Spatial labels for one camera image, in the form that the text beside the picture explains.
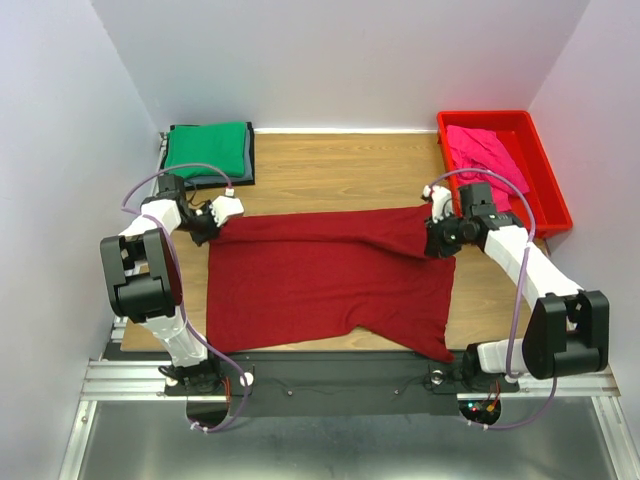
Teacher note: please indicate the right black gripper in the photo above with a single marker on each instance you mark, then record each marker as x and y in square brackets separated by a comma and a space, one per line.
[433, 242]

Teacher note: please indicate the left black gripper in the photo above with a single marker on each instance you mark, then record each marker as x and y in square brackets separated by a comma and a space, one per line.
[203, 232]

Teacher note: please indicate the dark red t shirt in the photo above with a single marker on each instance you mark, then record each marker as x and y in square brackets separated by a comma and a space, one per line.
[290, 278]

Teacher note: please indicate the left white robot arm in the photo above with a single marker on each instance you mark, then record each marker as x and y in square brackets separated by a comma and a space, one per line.
[143, 283]

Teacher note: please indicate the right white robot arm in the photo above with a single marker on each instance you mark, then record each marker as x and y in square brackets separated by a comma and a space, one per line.
[568, 330]

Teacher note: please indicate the folded green t shirt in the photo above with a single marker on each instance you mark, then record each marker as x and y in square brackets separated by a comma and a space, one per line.
[205, 149]

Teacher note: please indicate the pink t shirt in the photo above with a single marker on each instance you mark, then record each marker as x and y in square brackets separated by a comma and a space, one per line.
[481, 149]

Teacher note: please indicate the red plastic bin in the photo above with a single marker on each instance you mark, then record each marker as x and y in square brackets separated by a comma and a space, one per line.
[516, 130]

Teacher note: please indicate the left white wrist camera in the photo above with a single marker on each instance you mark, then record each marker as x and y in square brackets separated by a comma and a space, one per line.
[225, 208]

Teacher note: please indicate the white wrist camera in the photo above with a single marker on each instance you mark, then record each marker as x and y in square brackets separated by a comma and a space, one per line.
[440, 199]
[225, 208]

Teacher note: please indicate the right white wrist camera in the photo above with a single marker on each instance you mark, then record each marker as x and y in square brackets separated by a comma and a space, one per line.
[440, 199]

